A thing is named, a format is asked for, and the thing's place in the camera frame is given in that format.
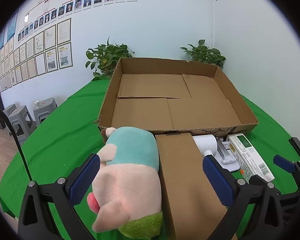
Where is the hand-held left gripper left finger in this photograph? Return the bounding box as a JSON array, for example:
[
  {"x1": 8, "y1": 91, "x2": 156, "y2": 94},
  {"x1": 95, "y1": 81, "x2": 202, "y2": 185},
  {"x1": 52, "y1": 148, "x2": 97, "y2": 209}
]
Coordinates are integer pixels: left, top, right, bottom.
[{"x1": 17, "y1": 153, "x2": 102, "y2": 240}]

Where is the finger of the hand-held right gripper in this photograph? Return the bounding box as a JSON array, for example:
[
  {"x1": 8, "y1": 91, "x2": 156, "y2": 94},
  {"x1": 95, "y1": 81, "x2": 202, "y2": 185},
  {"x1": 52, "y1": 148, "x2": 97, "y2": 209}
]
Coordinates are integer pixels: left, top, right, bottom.
[{"x1": 273, "y1": 155, "x2": 300, "y2": 195}]

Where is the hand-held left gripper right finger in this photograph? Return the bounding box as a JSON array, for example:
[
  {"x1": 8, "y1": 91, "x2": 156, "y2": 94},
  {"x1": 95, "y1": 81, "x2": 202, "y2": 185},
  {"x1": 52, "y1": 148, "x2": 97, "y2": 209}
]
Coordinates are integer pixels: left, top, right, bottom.
[{"x1": 202, "y1": 154, "x2": 287, "y2": 240}]

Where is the white phone stand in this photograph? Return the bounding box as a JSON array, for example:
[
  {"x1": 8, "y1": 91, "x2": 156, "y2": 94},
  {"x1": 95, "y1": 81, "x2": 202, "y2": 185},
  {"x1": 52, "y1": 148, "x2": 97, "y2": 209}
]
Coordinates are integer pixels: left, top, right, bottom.
[{"x1": 215, "y1": 140, "x2": 240, "y2": 173}]

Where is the small brown cardboard box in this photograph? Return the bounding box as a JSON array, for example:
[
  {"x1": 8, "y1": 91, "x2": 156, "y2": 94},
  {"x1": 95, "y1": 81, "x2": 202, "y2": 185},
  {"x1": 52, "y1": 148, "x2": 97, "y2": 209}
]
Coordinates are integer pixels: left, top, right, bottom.
[{"x1": 155, "y1": 133, "x2": 238, "y2": 240}]

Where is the white and green medicine box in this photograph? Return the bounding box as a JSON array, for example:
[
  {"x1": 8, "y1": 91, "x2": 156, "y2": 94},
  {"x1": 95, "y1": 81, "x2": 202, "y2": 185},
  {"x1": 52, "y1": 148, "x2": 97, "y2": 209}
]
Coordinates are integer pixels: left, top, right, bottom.
[{"x1": 226, "y1": 134, "x2": 275, "y2": 183}]

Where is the pink and teal plush toy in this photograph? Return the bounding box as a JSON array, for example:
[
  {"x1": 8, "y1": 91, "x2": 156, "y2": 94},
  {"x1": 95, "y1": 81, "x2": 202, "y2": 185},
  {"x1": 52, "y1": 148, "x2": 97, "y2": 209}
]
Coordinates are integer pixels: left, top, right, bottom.
[{"x1": 87, "y1": 126, "x2": 164, "y2": 239}]

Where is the large cardboard box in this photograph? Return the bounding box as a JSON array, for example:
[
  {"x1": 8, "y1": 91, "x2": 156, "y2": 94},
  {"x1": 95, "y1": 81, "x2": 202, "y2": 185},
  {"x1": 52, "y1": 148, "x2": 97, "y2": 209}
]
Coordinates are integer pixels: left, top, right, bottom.
[{"x1": 94, "y1": 57, "x2": 259, "y2": 140}]

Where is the green tablecloth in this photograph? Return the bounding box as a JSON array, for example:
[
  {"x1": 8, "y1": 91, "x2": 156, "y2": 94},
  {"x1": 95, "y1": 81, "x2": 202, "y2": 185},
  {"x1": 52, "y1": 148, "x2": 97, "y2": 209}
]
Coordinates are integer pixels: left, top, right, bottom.
[{"x1": 0, "y1": 79, "x2": 300, "y2": 240}]

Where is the grey plastic stool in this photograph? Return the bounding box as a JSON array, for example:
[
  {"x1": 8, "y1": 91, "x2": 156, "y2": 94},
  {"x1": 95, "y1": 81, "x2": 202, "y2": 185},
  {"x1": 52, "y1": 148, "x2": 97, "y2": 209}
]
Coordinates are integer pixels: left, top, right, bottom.
[
  {"x1": 32, "y1": 97, "x2": 58, "y2": 127},
  {"x1": 9, "y1": 106, "x2": 37, "y2": 145},
  {"x1": 2, "y1": 104, "x2": 17, "y2": 118}
]

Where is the bushy green potted plant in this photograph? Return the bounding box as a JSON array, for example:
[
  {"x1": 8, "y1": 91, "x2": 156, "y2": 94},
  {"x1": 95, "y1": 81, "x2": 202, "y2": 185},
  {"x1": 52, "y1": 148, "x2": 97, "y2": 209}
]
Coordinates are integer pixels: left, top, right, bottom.
[{"x1": 85, "y1": 37, "x2": 135, "y2": 80}]

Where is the small green potted plant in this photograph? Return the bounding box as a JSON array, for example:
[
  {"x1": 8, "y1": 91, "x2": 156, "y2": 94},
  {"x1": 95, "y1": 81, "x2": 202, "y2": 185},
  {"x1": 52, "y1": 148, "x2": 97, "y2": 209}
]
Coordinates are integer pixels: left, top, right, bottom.
[{"x1": 180, "y1": 39, "x2": 227, "y2": 69}]

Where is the row of portrait photos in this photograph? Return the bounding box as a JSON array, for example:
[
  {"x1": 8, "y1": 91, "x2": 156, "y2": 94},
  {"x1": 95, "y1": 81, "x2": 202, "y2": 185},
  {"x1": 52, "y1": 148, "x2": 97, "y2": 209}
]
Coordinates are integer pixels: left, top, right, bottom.
[{"x1": 17, "y1": 0, "x2": 138, "y2": 42}]

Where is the black cable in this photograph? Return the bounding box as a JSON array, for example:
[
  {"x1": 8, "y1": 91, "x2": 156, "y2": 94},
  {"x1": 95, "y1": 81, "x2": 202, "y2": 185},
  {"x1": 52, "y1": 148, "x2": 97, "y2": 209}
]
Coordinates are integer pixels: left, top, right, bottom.
[{"x1": 0, "y1": 102, "x2": 33, "y2": 183}]

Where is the group of framed wall documents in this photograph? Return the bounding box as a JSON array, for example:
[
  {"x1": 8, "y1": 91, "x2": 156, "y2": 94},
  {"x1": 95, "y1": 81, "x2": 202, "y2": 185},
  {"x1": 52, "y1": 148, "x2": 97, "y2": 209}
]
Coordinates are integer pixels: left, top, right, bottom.
[{"x1": 0, "y1": 17, "x2": 73, "y2": 93}]

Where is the white wall conduit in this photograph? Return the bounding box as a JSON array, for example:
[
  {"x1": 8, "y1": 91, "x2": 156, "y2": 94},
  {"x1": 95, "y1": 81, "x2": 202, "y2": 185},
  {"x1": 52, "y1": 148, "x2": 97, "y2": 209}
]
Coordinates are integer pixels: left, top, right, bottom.
[{"x1": 211, "y1": 0, "x2": 215, "y2": 48}]

